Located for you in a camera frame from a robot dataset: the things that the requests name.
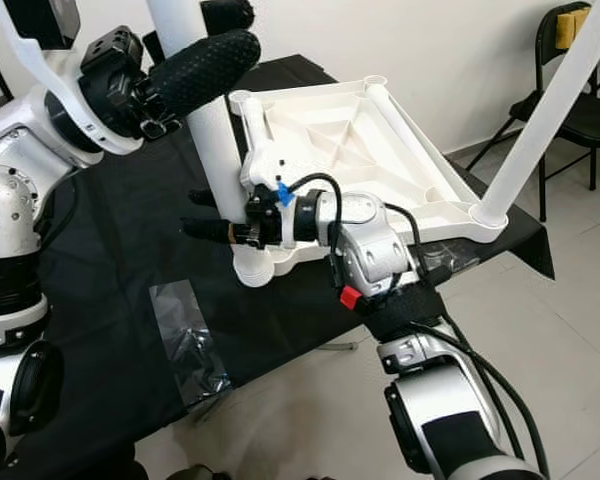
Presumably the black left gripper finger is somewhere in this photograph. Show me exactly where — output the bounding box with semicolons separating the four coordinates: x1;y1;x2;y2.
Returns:
200;0;256;33
145;28;263;119

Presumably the black table cloth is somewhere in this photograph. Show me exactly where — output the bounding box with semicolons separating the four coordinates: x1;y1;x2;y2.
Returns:
0;55;556;480

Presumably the clear plastic bag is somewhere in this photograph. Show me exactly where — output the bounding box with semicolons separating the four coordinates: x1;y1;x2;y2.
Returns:
148;280;231;406

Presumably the white plastic table top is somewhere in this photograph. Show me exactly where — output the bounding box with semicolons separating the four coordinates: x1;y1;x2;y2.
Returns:
228;75;509;289

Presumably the clear tape strip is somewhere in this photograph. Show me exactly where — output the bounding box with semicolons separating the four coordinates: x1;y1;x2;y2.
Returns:
420;245;476;276

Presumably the silver robot left leg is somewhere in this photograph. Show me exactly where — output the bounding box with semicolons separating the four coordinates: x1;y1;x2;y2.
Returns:
170;462;216;480

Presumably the yellow sponge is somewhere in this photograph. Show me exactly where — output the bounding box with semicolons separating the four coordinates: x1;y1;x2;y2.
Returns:
558;5;593;49

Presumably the black folding chair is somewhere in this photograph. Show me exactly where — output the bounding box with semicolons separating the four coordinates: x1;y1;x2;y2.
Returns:
465;0;600;223

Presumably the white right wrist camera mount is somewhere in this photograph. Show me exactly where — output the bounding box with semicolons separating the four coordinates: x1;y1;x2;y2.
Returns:
240;148;296;251

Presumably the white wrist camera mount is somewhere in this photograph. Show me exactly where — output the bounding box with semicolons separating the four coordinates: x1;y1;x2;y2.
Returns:
0;0;141;156
240;148;296;251

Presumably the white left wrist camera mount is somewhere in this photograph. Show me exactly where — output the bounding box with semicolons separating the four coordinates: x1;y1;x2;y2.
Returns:
0;0;141;156

